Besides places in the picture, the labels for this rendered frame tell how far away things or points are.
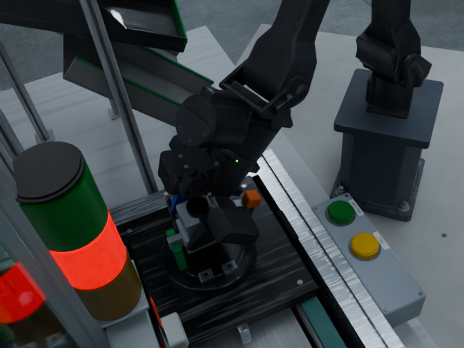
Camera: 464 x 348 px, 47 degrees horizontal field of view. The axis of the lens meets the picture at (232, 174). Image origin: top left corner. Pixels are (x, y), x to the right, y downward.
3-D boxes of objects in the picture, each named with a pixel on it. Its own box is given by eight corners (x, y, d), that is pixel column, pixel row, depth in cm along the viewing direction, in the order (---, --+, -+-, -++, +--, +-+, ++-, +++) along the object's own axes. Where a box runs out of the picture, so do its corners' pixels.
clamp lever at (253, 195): (242, 225, 80) (256, 188, 75) (248, 235, 79) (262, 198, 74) (221, 228, 78) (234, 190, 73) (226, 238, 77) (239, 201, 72)
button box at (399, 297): (346, 213, 91) (348, 190, 86) (420, 315, 78) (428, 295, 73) (309, 228, 90) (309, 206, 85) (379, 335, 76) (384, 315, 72)
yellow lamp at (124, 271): (132, 258, 46) (117, 225, 42) (149, 306, 43) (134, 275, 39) (76, 281, 45) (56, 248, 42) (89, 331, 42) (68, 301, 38)
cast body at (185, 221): (219, 215, 78) (213, 184, 73) (230, 237, 75) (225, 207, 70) (165, 237, 76) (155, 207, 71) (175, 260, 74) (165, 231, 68)
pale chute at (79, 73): (199, 97, 102) (213, 81, 100) (213, 143, 93) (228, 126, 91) (61, 30, 86) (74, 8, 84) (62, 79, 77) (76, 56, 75)
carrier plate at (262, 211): (250, 181, 91) (250, 173, 90) (319, 295, 76) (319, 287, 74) (117, 233, 87) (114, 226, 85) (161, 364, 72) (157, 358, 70)
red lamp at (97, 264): (117, 224, 42) (99, 185, 39) (134, 274, 39) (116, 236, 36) (56, 248, 41) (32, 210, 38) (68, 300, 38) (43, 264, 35)
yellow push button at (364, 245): (368, 235, 81) (369, 228, 80) (382, 255, 79) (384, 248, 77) (345, 245, 81) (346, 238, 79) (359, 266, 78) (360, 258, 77)
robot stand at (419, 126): (424, 163, 102) (445, 81, 87) (410, 222, 93) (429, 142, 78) (349, 148, 106) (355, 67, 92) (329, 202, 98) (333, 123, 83)
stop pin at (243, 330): (248, 334, 76) (246, 322, 73) (251, 342, 75) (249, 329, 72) (239, 338, 75) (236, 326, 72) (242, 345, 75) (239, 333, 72)
